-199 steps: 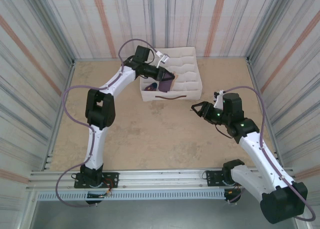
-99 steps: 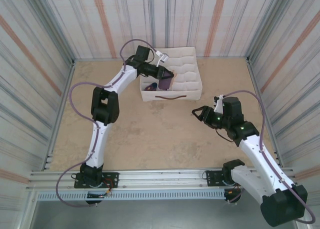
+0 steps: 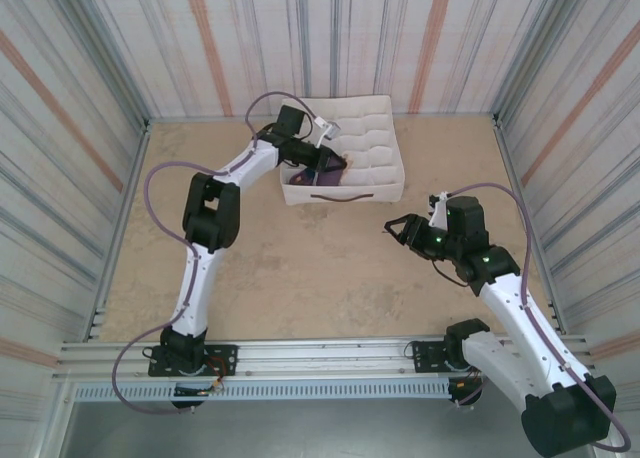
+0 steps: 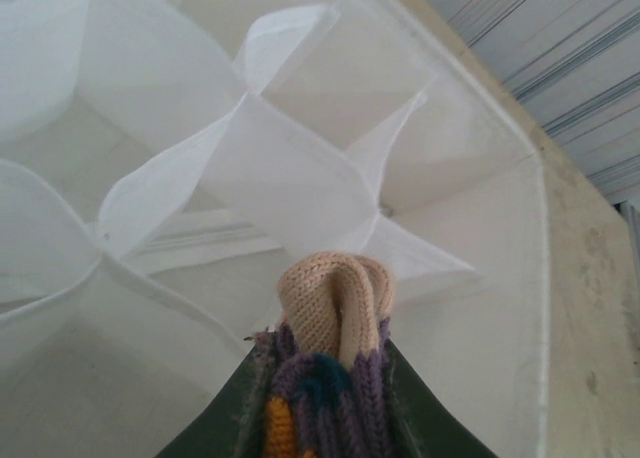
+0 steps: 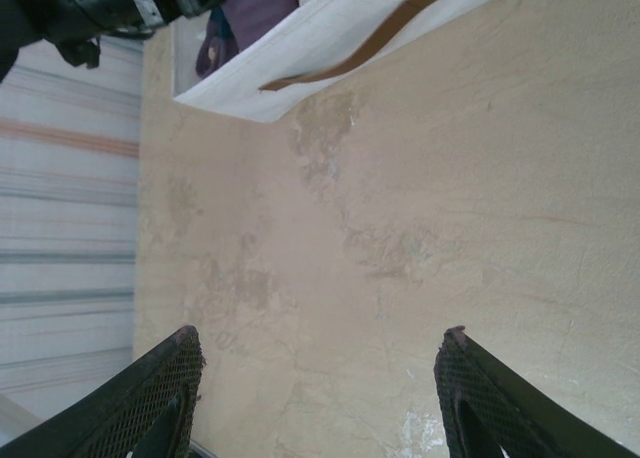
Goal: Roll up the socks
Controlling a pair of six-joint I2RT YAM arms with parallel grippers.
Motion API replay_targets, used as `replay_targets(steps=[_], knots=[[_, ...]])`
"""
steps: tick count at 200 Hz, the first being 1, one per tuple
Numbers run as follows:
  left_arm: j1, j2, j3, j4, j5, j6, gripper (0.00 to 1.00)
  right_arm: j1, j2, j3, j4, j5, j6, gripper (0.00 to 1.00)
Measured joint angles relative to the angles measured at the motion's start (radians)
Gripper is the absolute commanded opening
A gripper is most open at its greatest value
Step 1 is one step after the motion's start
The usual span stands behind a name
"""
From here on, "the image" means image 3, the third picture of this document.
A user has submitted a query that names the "white fabric divider box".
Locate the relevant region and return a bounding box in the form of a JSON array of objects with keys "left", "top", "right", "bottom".
[{"left": 279, "top": 95, "right": 406, "bottom": 207}]

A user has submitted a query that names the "brown box handle strap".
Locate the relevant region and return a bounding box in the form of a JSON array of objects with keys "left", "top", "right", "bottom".
[{"left": 310, "top": 191, "right": 376, "bottom": 202}]

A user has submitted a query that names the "aluminium side frame rail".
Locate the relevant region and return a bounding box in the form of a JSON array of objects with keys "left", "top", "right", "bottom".
[
  {"left": 492, "top": 112, "right": 569, "bottom": 335},
  {"left": 82, "top": 119, "right": 152, "bottom": 343}
]

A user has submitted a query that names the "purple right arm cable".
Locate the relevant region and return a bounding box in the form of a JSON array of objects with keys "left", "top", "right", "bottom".
[{"left": 448, "top": 182, "right": 632, "bottom": 453}]

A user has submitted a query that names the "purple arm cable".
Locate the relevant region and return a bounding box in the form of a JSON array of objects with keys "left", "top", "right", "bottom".
[
  {"left": 448, "top": 182, "right": 632, "bottom": 453},
  {"left": 112, "top": 91, "right": 331, "bottom": 417}
]

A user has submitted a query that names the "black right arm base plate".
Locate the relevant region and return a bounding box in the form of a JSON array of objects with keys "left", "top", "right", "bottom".
[{"left": 410, "top": 341, "right": 501, "bottom": 374}]

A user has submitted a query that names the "aluminium mounting rail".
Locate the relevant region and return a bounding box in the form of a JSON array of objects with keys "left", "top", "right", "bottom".
[{"left": 52, "top": 333, "right": 599, "bottom": 383}]

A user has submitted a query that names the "black connector with orange wires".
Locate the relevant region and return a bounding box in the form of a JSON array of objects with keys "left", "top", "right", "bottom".
[
  {"left": 173, "top": 356, "right": 237, "bottom": 397},
  {"left": 449, "top": 370, "right": 489, "bottom": 394}
]

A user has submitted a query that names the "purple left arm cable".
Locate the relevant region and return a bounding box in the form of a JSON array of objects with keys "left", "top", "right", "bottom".
[{"left": 112, "top": 91, "right": 331, "bottom": 417}]

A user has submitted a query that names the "slotted grey cable tray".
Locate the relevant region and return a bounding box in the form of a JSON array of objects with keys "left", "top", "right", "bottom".
[{"left": 73, "top": 381, "right": 451, "bottom": 403}]

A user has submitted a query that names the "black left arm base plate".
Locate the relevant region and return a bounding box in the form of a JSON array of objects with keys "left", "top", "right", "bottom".
[{"left": 147, "top": 344, "right": 239, "bottom": 378}]

